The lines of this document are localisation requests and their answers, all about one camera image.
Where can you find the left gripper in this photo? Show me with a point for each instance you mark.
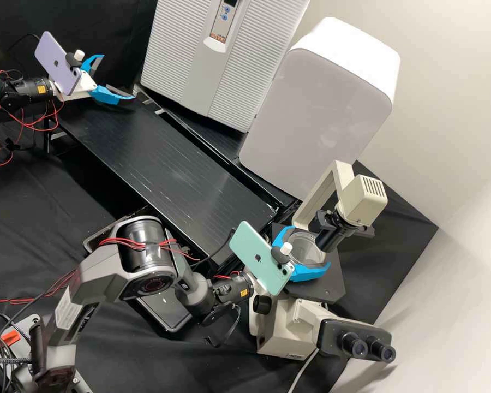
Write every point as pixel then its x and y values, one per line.
pixel 82 88

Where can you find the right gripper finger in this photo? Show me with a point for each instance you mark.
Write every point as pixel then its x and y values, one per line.
pixel 309 275
pixel 277 236

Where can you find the petri dish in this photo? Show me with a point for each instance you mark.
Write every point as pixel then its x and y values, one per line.
pixel 307 249

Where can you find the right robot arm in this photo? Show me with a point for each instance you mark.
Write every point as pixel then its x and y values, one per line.
pixel 102 274

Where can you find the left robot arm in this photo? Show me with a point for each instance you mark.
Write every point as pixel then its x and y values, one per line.
pixel 28 88

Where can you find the cream microscope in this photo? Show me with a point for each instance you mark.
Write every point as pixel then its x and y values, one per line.
pixel 303 323

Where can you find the incubator door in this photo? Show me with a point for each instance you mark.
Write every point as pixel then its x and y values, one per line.
pixel 188 61

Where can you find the black platform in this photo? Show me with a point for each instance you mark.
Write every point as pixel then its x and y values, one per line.
pixel 167 172
pixel 225 143

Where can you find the white box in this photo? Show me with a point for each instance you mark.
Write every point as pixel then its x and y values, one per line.
pixel 311 102

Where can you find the right wrist camera phone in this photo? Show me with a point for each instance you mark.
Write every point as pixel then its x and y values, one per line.
pixel 253 258

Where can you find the wrist camera phone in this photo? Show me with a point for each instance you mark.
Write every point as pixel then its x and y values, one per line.
pixel 55 59
pixel 253 258

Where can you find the left wrist camera phone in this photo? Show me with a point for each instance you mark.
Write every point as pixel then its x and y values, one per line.
pixel 55 59

